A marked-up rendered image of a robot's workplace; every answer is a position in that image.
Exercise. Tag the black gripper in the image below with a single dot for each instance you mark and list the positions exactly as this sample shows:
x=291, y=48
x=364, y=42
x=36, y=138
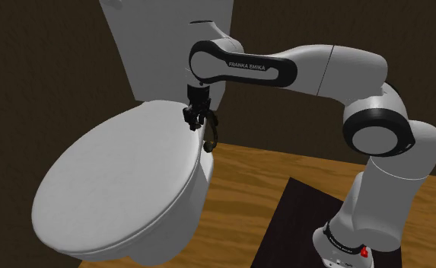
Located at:
x=198, y=95

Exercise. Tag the white toilet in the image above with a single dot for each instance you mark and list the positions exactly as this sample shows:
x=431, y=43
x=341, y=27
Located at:
x=128, y=178

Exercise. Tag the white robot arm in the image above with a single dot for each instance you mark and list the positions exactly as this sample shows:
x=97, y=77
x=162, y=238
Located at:
x=355, y=70

